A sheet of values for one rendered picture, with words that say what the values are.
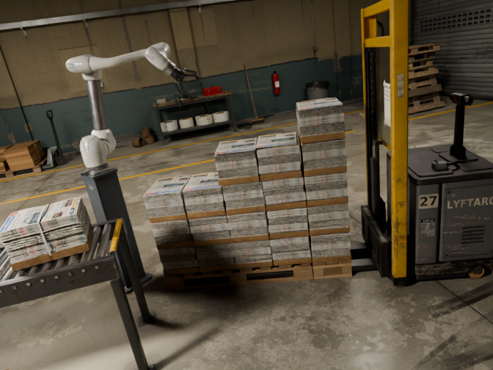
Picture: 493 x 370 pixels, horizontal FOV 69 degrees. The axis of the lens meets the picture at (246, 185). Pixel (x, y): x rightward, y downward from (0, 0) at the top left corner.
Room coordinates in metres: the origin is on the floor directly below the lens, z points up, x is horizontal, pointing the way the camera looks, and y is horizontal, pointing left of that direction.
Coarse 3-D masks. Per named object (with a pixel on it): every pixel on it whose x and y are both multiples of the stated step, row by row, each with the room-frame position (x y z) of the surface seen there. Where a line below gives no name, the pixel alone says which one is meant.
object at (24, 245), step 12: (12, 216) 1.85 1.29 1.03; (24, 216) 1.83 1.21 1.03; (36, 216) 1.81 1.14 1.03; (0, 228) 1.70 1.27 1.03; (12, 228) 1.67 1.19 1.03; (24, 228) 1.68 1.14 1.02; (0, 240) 1.65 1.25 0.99; (12, 240) 1.67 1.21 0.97; (24, 240) 1.68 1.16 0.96; (36, 240) 1.70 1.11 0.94; (12, 252) 1.66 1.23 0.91; (24, 252) 1.68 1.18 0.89; (36, 252) 1.69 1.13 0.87
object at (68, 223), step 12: (60, 204) 1.93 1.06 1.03; (72, 204) 1.90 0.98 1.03; (48, 216) 1.77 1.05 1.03; (60, 216) 1.75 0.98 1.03; (72, 216) 1.75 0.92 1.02; (84, 216) 1.91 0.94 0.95; (48, 228) 1.71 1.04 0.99; (60, 228) 1.73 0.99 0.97; (72, 228) 1.74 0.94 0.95; (84, 228) 1.80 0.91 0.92; (60, 240) 1.73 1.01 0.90; (72, 240) 1.74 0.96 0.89; (84, 240) 1.76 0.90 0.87
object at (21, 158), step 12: (24, 144) 7.77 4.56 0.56; (36, 144) 7.81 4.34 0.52; (0, 156) 7.60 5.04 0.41; (12, 156) 7.28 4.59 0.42; (24, 156) 7.32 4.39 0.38; (36, 156) 7.59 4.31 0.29; (0, 168) 7.22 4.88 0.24; (12, 168) 7.26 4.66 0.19; (24, 168) 7.29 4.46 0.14; (36, 168) 7.33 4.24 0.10; (0, 180) 7.19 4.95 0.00
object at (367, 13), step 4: (384, 0) 2.24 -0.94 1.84; (388, 0) 2.17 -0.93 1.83; (376, 4) 2.42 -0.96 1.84; (380, 4) 2.33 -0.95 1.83; (384, 4) 2.24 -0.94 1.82; (388, 4) 2.17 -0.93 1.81; (368, 8) 2.62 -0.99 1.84; (372, 8) 2.52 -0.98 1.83; (376, 8) 2.42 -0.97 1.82; (380, 8) 2.33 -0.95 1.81; (384, 8) 2.24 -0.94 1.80; (388, 8) 2.17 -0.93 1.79; (364, 12) 2.75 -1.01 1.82; (368, 12) 2.62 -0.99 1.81; (372, 12) 2.53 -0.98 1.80; (376, 12) 2.42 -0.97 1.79; (380, 12) 2.44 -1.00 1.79; (364, 16) 2.75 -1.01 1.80; (368, 16) 2.68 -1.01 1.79
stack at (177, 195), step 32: (160, 192) 2.46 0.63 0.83; (192, 192) 2.41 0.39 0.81; (224, 192) 2.39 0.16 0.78; (256, 192) 2.36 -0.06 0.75; (288, 192) 2.33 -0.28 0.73; (160, 224) 2.45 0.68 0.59; (192, 224) 2.42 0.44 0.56; (224, 224) 2.38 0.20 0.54; (256, 224) 2.35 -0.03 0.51; (288, 224) 2.33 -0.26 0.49; (160, 256) 2.46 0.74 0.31; (192, 256) 2.43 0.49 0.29; (224, 256) 2.40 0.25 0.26; (256, 256) 2.37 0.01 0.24; (288, 256) 2.33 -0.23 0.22; (192, 288) 2.43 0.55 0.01
